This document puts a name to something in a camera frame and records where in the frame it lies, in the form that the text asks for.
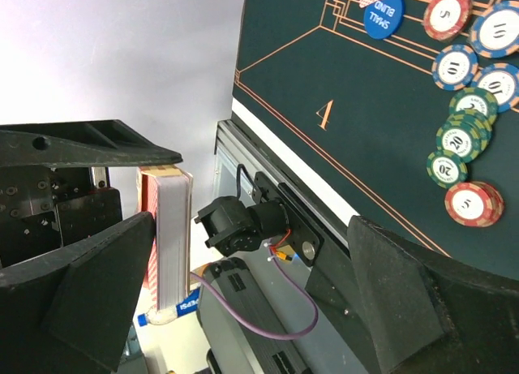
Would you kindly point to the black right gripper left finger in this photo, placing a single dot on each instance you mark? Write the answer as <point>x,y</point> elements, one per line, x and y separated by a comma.
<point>70,310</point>

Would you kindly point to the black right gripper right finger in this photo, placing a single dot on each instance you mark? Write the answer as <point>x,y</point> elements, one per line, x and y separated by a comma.
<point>401,308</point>

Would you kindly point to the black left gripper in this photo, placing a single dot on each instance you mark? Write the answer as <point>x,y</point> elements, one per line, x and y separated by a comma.
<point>42,208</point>

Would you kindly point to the red playing card deck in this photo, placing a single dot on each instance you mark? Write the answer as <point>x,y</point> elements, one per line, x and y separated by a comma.
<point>165,192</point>

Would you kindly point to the red poker chip stack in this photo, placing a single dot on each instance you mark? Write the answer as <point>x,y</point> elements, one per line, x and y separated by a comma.
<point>474,204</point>

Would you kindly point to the green poker chip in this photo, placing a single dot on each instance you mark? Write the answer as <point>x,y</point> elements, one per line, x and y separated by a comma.
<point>467,133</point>
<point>446,168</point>
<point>474,98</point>

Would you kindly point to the blue poker chip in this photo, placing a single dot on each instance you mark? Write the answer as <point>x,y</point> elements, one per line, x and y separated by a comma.
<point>454,67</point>
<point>494,33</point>
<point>501,80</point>

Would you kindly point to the blue small blind button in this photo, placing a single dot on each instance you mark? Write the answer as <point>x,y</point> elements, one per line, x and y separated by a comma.
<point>382,18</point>

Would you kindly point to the single red poker chip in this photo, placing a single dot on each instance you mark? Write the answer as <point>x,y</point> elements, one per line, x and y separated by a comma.
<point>445,19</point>

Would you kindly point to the plastic Pepsi bottle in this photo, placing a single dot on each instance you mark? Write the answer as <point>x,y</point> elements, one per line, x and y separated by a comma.
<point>165,316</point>

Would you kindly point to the green poker table mat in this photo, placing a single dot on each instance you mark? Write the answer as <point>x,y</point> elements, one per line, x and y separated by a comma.
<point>356,118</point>

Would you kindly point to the aluminium mounting rail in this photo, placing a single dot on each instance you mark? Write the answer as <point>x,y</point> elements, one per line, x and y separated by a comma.
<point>313,227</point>

